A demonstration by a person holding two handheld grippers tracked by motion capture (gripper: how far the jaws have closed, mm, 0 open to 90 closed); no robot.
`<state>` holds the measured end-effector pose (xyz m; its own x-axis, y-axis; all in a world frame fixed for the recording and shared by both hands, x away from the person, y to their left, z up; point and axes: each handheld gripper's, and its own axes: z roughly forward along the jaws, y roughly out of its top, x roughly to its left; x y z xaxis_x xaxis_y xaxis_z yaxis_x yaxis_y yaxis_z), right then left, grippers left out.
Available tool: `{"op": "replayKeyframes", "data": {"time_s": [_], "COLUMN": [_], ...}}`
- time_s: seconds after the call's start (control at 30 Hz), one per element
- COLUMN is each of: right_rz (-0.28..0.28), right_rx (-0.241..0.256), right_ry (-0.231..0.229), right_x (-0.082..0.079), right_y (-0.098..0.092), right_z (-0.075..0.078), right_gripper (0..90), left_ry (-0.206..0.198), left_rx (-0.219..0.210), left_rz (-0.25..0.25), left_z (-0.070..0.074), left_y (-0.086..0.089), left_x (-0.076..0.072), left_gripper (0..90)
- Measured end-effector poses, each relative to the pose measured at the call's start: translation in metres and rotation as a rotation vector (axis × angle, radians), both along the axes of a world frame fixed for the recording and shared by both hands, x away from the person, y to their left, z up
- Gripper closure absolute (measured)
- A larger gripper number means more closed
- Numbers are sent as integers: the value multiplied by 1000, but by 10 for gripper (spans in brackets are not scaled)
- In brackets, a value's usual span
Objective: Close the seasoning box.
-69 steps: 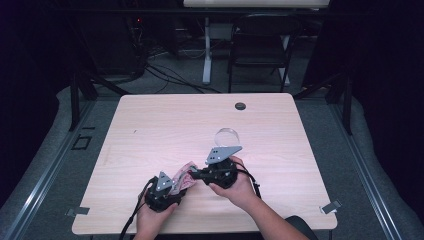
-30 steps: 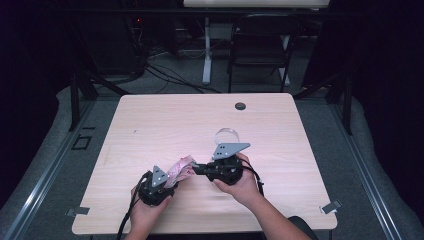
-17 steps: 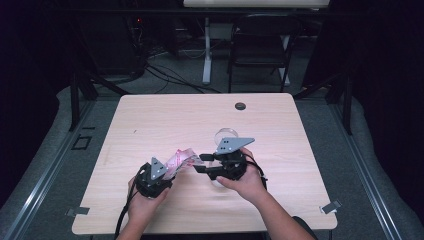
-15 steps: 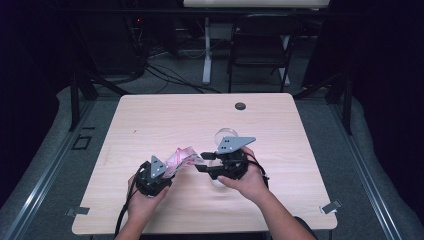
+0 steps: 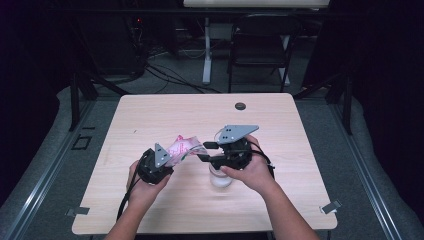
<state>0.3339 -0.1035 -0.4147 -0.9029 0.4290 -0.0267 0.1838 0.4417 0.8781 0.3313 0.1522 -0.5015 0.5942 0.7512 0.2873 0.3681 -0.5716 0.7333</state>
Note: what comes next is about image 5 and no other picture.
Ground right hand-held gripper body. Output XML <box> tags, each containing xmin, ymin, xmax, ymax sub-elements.
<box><xmin>213</xmin><ymin>124</ymin><xmax>260</xmax><ymax>170</ymax></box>

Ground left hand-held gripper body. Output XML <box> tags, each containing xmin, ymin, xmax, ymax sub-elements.
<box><xmin>137</xmin><ymin>143</ymin><xmax>174</xmax><ymax>185</ymax></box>

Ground clear glass mug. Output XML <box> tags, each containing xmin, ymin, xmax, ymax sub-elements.
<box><xmin>208</xmin><ymin>162</ymin><xmax>234</xmax><ymax>189</ymax></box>

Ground pink printed plastic bag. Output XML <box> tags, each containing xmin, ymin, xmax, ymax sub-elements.
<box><xmin>165</xmin><ymin>134</ymin><xmax>208</xmax><ymax>168</ymax></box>

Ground person's left hand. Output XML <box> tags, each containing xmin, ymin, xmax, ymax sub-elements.
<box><xmin>126</xmin><ymin>160</ymin><xmax>172</xmax><ymax>210</ymax></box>

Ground person's right hand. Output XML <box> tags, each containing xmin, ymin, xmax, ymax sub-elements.
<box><xmin>219</xmin><ymin>134</ymin><xmax>276</xmax><ymax>194</ymax></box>

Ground grey tape piece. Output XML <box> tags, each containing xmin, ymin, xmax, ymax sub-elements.
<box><xmin>319</xmin><ymin>199</ymin><xmax>343</xmax><ymax>215</ymax></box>
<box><xmin>65</xmin><ymin>206</ymin><xmax>91</xmax><ymax>217</ymax></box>

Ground black metal stand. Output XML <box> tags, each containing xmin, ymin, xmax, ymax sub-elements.
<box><xmin>293</xmin><ymin>71</ymin><xmax>354</xmax><ymax>136</ymax></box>
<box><xmin>68</xmin><ymin>71</ymin><xmax>131</xmax><ymax>132</ymax></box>

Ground black folding chair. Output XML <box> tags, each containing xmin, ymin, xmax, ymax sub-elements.
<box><xmin>227</xmin><ymin>14</ymin><xmax>303</xmax><ymax>94</ymax></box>

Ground dark equipment cabinet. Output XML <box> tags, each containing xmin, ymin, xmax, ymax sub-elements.
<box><xmin>76</xmin><ymin>13</ymin><xmax>148</xmax><ymax>76</ymax></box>

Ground white desk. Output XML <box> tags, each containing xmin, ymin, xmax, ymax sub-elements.
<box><xmin>183</xmin><ymin>0</ymin><xmax>330</xmax><ymax>87</ymax></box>

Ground right hand-held gripper black cable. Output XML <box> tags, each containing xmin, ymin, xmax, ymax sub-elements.
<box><xmin>249</xmin><ymin>141</ymin><xmax>276</xmax><ymax>172</ymax></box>

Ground hand-held gripper black cable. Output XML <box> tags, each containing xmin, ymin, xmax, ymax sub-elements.
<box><xmin>249</xmin><ymin>141</ymin><xmax>276</xmax><ymax>172</ymax></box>
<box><xmin>115</xmin><ymin>166</ymin><xmax>143</xmax><ymax>222</ymax></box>

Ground left hand-held gripper black cable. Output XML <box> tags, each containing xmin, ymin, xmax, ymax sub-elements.
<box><xmin>115</xmin><ymin>166</ymin><xmax>143</xmax><ymax>222</ymax></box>

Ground black floor cables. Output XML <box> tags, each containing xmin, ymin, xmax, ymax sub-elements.
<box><xmin>144</xmin><ymin>63</ymin><xmax>221</xmax><ymax>95</ymax></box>

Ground metal floor rail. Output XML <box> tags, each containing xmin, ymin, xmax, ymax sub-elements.
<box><xmin>0</xmin><ymin>99</ymin><xmax>98</xmax><ymax>240</ymax></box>
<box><xmin>328</xmin><ymin>99</ymin><xmax>403</xmax><ymax>240</ymax></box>

